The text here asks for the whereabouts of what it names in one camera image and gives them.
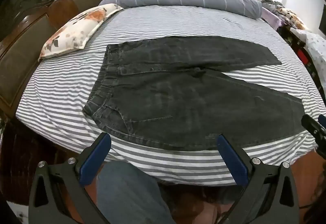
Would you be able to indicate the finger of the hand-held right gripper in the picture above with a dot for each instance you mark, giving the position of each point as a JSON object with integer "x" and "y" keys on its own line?
{"x": 312, "y": 127}
{"x": 322, "y": 120}

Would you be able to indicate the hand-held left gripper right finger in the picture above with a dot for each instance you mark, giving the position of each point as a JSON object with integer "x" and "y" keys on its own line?
{"x": 233, "y": 160}

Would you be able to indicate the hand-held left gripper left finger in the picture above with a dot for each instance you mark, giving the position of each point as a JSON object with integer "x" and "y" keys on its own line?
{"x": 95, "y": 157}

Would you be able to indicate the dark grey denim pants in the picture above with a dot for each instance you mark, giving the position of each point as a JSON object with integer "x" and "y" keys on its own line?
{"x": 178, "y": 101}

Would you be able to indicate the person's blue jeans leg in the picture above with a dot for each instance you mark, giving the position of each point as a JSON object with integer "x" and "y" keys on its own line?
{"x": 127, "y": 196}

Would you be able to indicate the pile of mixed clothes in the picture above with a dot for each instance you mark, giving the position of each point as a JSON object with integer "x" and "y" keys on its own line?
{"x": 285, "y": 13}

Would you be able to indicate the floral print pillow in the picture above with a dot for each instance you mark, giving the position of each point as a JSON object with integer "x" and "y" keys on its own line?
{"x": 76, "y": 27}

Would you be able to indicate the grey white striped bed sheet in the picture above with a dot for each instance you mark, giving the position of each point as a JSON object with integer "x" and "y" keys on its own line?
{"x": 178, "y": 22}

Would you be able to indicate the black wall television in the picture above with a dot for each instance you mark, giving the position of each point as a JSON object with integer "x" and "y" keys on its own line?
{"x": 323, "y": 25}

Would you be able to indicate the dark wooden bed frame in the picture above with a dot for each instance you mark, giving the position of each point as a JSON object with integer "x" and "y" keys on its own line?
{"x": 30, "y": 22}

